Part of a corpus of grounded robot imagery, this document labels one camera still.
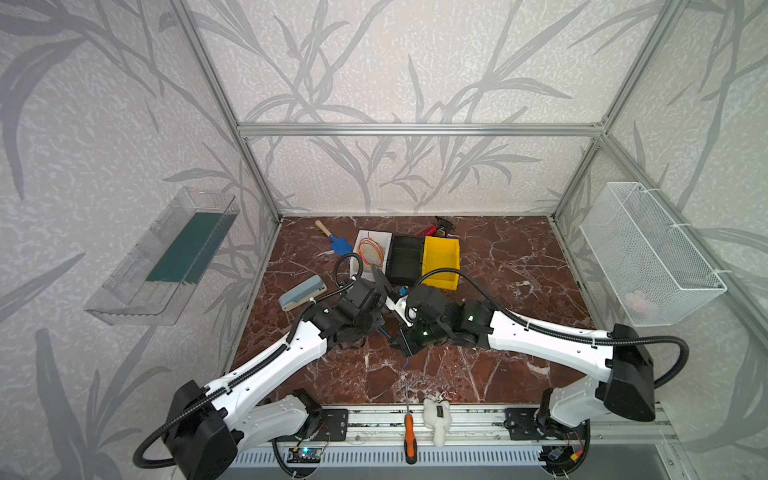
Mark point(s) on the clear plastic wall tray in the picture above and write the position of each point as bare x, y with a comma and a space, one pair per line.
153, 284

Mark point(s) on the white plastic part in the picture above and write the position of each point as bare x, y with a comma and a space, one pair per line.
437, 418

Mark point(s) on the orange handled screwdriver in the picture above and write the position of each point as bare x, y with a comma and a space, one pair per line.
410, 441

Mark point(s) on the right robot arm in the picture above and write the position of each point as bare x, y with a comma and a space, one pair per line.
621, 369

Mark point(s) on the yellow plastic bin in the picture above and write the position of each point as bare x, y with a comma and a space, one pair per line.
440, 253

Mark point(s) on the aluminium frame profile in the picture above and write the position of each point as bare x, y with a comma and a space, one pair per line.
252, 130

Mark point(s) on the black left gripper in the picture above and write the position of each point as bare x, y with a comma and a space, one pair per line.
372, 293

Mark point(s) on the white plastic bin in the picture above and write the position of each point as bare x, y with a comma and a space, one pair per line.
374, 248

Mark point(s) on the black plastic bin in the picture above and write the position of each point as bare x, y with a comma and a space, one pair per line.
404, 264

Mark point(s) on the grey perforated cable spool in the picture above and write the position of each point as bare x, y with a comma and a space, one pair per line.
382, 284

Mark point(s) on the blue brush wooden handle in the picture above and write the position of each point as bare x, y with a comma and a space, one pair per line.
338, 244

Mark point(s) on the pink object in basket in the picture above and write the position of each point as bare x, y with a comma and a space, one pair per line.
639, 304

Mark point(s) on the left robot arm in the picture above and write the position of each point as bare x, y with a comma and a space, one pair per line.
207, 426

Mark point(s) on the white wire mesh basket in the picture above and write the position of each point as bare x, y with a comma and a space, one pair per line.
639, 246

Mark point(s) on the green circuit board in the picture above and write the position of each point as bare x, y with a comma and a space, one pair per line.
304, 455

